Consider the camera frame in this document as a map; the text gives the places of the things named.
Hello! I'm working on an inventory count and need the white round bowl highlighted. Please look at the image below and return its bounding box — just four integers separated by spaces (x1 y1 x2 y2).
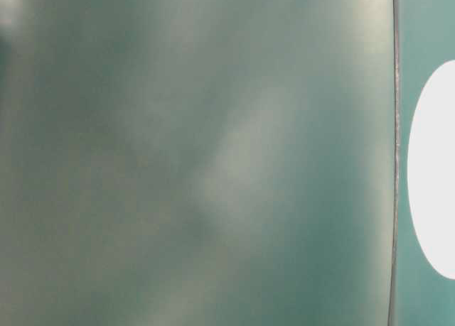
407 60 454 279

